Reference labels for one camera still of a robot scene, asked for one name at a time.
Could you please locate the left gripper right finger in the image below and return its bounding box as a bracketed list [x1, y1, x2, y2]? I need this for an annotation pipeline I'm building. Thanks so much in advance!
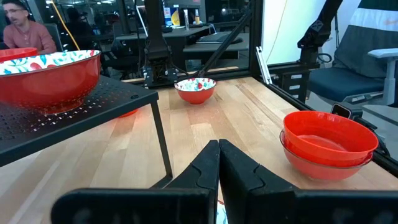
[218, 138, 398, 224]

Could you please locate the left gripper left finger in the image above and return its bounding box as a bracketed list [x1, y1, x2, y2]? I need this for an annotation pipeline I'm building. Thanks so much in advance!
[50, 139, 221, 224]

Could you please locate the plain red bowl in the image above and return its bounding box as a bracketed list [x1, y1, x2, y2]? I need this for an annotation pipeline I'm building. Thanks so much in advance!
[282, 110, 379, 168]
[0, 47, 39, 63]

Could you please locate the small red object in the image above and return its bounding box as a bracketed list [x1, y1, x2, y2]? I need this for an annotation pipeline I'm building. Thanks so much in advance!
[117, 108, 140, 119]

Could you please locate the black drawer cabinet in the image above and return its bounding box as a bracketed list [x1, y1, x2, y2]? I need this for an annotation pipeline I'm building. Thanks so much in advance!
[279, 70, 308, 102]

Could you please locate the black perforated metal shelf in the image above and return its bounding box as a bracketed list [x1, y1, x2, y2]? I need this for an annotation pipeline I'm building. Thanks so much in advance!
[0, 74, 174, 189]

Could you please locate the dark office chair grey armrest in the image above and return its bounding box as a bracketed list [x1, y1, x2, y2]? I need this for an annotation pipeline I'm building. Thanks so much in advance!
[307, 24, 398, 106]

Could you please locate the black office desk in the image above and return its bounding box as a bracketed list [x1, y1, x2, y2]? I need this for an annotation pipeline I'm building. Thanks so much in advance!
[182, 30, 249, 62]
[114, 26, 215, 72]

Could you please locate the black laptop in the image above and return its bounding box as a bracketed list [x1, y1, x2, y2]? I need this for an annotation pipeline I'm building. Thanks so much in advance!
[195, 32, 244, 44]

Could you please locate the blue yellow box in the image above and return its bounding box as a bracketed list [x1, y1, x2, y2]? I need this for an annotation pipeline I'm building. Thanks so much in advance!
[163, 7, 181, 27]

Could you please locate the small black table camera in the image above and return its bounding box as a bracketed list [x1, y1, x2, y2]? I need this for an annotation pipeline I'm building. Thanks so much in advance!
[330, 102, 364, 121]

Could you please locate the silver metal bracket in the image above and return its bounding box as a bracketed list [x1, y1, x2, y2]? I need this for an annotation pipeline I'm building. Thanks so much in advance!
[255, 46, 273, 85]

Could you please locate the yellow cable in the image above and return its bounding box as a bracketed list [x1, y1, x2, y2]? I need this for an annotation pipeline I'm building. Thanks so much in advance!
[49, 0, 81, 52]

